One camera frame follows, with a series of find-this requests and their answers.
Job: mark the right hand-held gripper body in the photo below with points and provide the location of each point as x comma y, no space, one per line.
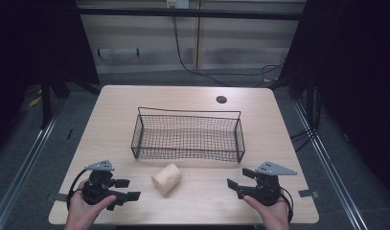
267,188

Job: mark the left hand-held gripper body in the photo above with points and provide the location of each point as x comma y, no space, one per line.
98,188

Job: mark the light wooden cylinder block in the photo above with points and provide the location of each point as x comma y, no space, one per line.
165,179

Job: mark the person's right hand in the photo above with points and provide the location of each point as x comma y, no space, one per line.
275,215

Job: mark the person's left hand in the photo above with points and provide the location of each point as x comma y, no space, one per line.
82,214

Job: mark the grey tape strip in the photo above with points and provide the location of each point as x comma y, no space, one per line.
308,193
60,197

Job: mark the round dark table grommet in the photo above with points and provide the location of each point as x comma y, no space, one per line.
221,99

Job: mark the black metal stand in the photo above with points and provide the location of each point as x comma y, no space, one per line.
46,102

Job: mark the yellow floor tape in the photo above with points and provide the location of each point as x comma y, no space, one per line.
35,101

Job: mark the black curtain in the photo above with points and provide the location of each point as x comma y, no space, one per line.
29,48
358,80

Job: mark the black horizontal bar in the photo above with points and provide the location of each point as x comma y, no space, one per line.
183,13

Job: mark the metal floor rail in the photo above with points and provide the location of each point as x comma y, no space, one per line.
330,169
23,169

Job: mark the white wall socket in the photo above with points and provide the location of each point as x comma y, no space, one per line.
178,3

